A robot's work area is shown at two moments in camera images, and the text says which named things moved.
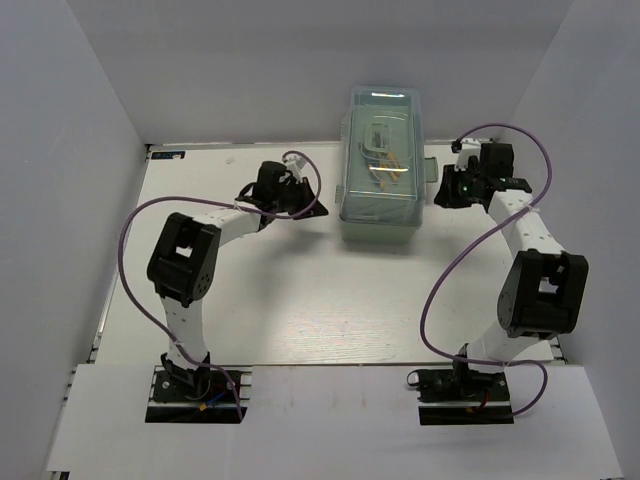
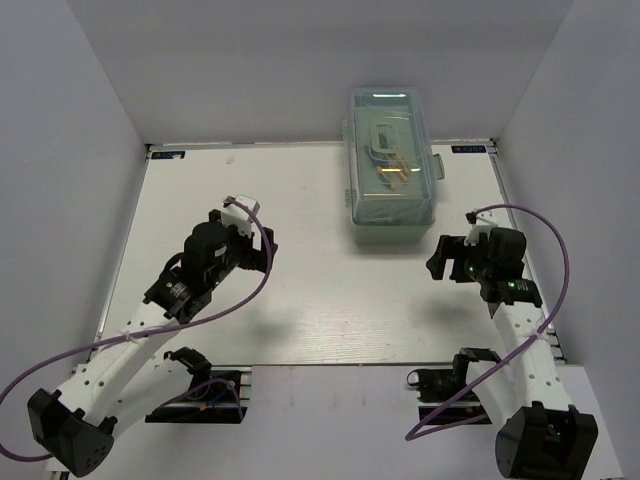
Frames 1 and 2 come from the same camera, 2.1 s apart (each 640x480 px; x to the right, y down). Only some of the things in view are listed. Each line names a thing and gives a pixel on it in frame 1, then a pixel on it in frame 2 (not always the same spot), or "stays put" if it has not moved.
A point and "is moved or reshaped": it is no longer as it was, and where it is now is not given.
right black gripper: (446, 195) -> (452, 247)
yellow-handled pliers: (392, 171) -> (403, 169)
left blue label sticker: (168, 155) stays put
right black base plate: (461, 396) stays put
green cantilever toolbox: (383, 170) is moved or reshaped
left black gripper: (307, 194) -> (255, 258)
